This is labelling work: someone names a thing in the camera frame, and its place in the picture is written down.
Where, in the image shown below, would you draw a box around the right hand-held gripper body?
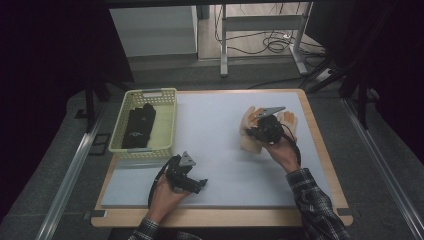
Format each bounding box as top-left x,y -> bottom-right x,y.
253,106 -> 287,146

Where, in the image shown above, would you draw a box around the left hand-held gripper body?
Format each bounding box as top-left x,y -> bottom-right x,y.
164,150 -> 201,194

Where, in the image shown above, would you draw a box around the beige glove orange fingertips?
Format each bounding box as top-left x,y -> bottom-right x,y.
275,110 -> 299,143
238,105 -> 268,155

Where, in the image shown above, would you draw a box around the yellow-green plastic basket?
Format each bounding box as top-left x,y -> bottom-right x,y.
108,87 -> 178,160

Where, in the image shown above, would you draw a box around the person's left hand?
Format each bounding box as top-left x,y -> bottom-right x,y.
146,173 -> 192,223

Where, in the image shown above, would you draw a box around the person's right hand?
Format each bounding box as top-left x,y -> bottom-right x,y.
264,134 -> 303,174

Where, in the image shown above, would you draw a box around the white table mat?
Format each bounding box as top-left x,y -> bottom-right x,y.
100,91 -> 333,208

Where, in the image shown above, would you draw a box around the black gloves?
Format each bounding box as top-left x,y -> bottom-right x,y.
121,102 -> 157,150

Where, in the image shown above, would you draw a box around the black tripod stand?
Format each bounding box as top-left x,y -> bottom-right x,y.
299,54 -> 372,130

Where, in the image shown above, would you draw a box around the white cabinet panel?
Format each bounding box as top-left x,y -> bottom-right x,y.
109,5 -> 199,58

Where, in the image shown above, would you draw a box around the left hand-held gripper black cable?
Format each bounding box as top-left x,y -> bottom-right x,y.
147,159 -> 175,210

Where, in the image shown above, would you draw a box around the hand-held gripper black cable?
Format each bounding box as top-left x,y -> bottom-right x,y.
147,159 -> 175,210
279,123 -> 303,167

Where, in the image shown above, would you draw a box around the right hand-held gripper black cable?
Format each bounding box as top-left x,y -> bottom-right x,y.
279,123 -> 303,167

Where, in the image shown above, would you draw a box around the black floor cable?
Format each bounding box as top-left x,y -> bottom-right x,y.
247,75 -> 305,90

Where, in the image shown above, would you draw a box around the tangle of black floor cables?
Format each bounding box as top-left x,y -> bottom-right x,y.
214,3 -> 327,58

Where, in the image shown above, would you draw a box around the small black frame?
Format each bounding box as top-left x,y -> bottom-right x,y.
88,132 -> 112,157

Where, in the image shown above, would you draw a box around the white desk frame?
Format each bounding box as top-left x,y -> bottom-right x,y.
219,2 -> 313,78

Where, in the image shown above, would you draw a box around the metal floor rail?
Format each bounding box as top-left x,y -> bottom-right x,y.
34,108 -> 113,240
342,97 -> 424,240

